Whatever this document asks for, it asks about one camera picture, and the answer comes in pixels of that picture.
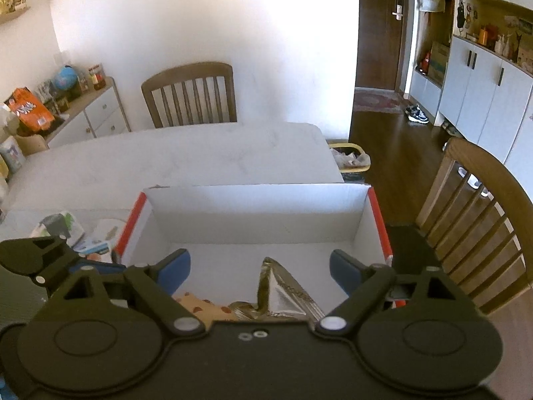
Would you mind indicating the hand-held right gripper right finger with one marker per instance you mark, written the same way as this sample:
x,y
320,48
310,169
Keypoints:
x,y
344,267

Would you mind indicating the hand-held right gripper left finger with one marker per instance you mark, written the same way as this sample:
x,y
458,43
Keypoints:
x,y
177,267

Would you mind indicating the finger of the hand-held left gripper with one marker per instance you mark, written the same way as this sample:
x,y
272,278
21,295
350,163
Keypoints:
x,y
104,266

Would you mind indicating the white green blue snack bag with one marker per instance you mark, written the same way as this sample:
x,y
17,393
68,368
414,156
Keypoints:
x,y
58,225

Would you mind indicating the white cardboard box red edges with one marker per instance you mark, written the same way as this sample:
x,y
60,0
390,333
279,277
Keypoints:
x,y
250,216

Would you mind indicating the blue white packet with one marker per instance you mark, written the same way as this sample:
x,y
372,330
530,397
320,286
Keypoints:
x,y
102,235

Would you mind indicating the orange patterned snack packet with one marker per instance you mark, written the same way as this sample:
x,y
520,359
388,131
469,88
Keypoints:
x,y
200,305

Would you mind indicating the silver snack packet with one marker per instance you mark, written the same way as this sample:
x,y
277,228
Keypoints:
x,y
287,296

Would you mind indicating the yellow-rimmed trash bin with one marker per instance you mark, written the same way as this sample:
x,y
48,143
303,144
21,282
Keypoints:
x,y
347,162

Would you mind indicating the white wooden-top sideboard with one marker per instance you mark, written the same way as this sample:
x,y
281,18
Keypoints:
x,y
100,112

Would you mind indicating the pair of white slippers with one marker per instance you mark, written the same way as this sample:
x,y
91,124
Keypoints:
x,y
472,181

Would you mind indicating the pair of sneakers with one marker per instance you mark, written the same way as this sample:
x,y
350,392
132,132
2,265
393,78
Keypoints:
x,y
417,114

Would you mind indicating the patterned door rug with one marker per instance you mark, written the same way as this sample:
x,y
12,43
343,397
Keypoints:
x,y
377,101

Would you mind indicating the orange snack bag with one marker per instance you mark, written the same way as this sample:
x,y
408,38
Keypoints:
x,y
31,110

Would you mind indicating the wooden chair with dark seat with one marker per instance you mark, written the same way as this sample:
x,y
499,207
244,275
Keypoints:
x,y
499,183

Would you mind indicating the red label jar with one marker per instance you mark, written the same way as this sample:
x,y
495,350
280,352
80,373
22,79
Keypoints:
x,y
98,79

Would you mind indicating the blue globe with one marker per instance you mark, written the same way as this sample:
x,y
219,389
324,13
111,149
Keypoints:
x,y
65,77

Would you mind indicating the wooden slat-back chair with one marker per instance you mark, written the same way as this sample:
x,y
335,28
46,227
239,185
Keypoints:
x,y
187,73

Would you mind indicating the red bag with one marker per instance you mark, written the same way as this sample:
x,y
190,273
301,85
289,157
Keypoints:
x,y
424,64

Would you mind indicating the tall grey white cabinet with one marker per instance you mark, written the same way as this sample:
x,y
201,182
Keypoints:
x,y
479,91

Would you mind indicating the brown cardboard box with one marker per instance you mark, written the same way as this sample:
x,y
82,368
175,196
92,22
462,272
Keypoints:
x,y
439,62

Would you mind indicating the dark brown door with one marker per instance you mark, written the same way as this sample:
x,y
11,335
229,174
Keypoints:
x,y
374,41

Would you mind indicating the silver door lock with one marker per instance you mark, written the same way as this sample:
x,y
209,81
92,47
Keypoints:
x,y
397,10

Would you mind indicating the orange bottle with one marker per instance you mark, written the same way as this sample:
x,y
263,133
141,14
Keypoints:
x,y
483,36

